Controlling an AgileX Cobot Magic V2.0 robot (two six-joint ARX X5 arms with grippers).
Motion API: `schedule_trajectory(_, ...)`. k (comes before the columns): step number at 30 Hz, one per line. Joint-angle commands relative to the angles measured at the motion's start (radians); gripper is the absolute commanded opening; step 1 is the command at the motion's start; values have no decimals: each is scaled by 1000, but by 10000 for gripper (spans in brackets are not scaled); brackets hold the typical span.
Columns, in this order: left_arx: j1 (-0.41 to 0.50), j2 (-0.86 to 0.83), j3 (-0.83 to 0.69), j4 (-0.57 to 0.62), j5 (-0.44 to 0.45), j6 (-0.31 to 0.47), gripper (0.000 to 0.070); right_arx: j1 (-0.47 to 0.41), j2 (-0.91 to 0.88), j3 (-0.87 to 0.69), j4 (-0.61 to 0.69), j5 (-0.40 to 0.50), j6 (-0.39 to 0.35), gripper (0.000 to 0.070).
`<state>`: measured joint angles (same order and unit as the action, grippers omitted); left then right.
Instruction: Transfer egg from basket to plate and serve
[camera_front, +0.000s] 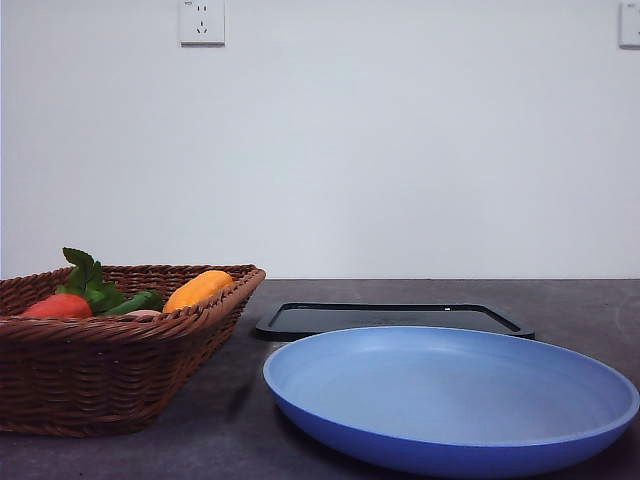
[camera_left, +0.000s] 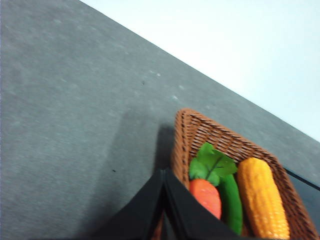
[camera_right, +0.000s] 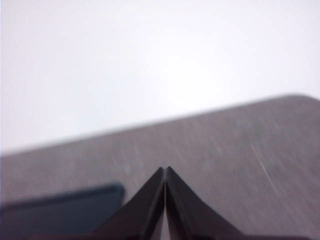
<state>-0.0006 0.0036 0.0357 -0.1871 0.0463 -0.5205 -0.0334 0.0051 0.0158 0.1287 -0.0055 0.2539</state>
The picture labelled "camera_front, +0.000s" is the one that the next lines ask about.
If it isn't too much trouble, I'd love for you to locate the brown wicker basket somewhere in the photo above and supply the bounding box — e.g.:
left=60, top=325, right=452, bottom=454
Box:
left=0, top=264, right=266, bottom=437

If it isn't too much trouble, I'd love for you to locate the white wall switch plate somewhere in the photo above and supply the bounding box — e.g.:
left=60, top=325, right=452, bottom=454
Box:
left=619, top=1, right=640, bottom=50

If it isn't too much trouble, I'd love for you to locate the black rectangular tray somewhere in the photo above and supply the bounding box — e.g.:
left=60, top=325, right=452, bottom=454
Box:
left=256, top=302, right=535, bottom=341

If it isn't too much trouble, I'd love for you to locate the blue round plate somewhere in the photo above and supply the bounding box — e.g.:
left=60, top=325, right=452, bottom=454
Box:
left=263, top=326, right=640, bottom=478

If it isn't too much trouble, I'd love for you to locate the green leafy vegetable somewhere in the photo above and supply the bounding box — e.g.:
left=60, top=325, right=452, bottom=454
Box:
left=57, top=247, right=125, bottom=314

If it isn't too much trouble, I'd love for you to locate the brown egg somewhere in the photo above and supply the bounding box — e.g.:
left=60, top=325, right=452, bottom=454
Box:
left=126, top=309, right=162, bottom=317

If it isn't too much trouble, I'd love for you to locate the green pepper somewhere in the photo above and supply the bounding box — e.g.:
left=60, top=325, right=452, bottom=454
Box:
left=109, top=291, right=163, bottom=315

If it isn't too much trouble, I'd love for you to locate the orange yellow mango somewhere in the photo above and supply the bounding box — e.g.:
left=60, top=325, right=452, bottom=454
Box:
left=163, top=270, right=234, bottom=313

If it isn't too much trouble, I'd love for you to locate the white wall power socket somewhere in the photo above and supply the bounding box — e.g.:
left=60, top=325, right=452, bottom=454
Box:
left=180, top=0, right=226, bottom=48

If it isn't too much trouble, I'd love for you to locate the red tomato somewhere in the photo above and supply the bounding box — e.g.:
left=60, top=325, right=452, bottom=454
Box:
left=21, top=293, right=93, bottom=318

